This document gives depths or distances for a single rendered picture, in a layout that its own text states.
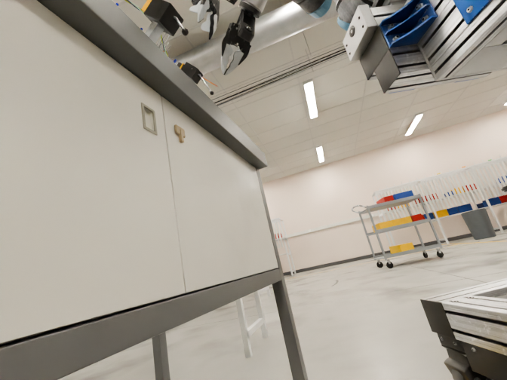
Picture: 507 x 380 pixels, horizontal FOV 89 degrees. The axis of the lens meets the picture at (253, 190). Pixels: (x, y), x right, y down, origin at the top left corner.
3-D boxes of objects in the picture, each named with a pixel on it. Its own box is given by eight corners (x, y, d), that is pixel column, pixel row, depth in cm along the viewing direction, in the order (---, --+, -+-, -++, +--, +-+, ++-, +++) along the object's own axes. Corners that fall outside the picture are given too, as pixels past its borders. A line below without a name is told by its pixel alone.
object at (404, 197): (428, 257, 426) (404, 195, 457) (446, 256, 378) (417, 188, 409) (369, 270, 431) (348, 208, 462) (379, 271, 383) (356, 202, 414)
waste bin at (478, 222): (504, 234, 543) (490, 206, 561) (482, 239, 546) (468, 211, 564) (488, 236, 587) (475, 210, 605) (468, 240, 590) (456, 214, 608)
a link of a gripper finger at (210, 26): (202, 42, 99) (203, 15, 97) (216, 42, 97) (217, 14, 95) (198, 39, 96) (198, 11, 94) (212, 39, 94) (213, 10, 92)
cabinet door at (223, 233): (281, 267, 92) (257, 167, 104) (190, 292, 42) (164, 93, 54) (274, 268, 93) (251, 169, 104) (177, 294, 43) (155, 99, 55)
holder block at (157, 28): (161, 52, 52) (189, 10, 51) (129, 34, 57) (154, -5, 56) (176, 66, 56) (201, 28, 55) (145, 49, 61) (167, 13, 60)
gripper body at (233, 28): (241, 51, 91) (256, 15, 87) (247, 53, 84) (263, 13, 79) (222, 40, 88) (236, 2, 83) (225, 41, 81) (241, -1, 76)
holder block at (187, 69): (191, 78, 87) (198, 68, 87) (179, 71, 89) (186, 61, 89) (197, 84, 91) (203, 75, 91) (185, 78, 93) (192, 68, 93)
